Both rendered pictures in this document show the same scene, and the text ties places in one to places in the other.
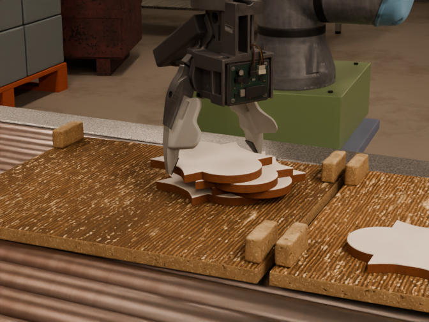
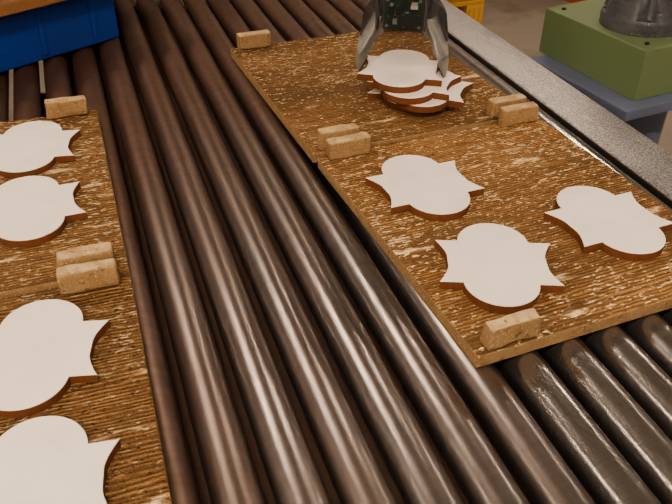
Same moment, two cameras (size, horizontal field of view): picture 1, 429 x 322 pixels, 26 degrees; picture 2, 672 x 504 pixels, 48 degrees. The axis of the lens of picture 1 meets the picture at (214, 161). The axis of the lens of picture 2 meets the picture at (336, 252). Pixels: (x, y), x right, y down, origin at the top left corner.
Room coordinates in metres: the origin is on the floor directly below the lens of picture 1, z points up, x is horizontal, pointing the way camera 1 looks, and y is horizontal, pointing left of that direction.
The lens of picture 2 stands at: (0.22, -0.69, 1.42)
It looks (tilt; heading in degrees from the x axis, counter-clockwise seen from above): 36 degrees down; 45
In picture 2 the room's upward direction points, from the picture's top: 1 degrees clockwise
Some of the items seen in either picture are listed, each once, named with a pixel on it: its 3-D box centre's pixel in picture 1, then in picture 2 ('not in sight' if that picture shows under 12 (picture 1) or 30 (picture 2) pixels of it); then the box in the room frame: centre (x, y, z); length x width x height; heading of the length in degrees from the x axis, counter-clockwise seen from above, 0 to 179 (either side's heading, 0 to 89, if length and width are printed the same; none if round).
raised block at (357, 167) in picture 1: (357, 168); (518, 113); (1.11, -0.18, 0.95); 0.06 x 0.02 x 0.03; 158
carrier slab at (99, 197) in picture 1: (149, 195); (368, 82); (1.08, 0.08, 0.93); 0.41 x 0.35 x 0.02; 67
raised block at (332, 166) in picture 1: (334, 166); (506, 105); (1.12, -0.15, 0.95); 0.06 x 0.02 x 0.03; 157
